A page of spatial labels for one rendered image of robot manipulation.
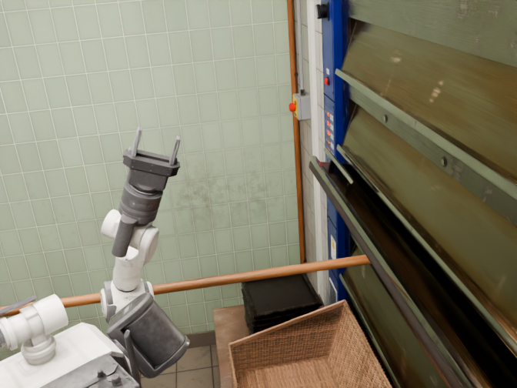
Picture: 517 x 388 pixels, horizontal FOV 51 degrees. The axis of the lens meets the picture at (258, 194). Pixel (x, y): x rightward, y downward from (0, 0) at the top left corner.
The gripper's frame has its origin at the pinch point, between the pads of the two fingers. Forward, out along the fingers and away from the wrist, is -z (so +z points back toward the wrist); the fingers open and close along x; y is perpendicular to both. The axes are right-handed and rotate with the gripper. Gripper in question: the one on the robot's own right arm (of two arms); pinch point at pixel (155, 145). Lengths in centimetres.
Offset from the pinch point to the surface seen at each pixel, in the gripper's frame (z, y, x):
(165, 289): 54, 20, -17
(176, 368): 180, 112, -59
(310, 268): 36, 18, -57
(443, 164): -17, -15, -58
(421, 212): -3, -8, -63
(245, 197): 78, 138, -70
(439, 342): 4, -47, -51
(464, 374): 2, -55, -50
